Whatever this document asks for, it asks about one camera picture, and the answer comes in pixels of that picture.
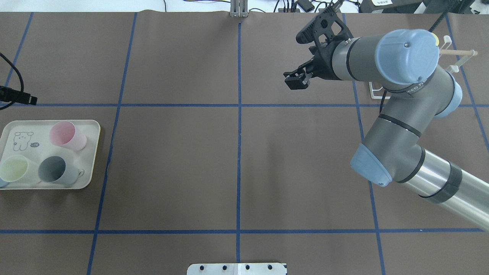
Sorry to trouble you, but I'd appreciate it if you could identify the black box with label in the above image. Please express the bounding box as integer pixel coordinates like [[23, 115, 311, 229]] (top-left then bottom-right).
[[359, 0, 423, 14]]

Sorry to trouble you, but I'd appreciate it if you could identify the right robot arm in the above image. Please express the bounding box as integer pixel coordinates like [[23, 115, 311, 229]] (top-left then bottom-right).
[[283, 4, 488, 231]]

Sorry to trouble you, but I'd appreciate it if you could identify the white wire cup rack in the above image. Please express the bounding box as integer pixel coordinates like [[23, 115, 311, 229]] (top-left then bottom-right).
[[368, 35, 479, 100]]

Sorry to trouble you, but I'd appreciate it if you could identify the pink plastic cup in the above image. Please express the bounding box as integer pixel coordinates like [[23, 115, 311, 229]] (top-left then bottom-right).
[[49, 121, 87, 151]]

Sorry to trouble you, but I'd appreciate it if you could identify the aluminium frame post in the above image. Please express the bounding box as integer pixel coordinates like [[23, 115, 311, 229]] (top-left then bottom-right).
[[229, 0, 249, 18]]

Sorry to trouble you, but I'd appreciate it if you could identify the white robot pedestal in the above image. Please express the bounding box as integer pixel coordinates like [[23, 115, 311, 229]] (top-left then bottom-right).
[[186, 262, 288, 275]]

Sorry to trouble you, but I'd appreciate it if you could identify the grey plastic cup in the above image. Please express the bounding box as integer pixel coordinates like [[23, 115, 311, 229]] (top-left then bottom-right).
[[38, 155, 79, 186]]

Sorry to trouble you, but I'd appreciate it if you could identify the pale yellow plastic cup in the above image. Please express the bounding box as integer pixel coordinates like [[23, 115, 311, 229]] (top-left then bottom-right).
[[0, 155, 41, 185]]

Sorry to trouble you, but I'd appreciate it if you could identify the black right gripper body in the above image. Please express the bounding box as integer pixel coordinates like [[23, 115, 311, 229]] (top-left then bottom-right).
[[309, 8, 353, 80]]

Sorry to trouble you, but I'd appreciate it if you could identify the black cable on table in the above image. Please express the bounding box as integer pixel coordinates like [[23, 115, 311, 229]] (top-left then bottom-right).
[[0, 53, 38, 111]]

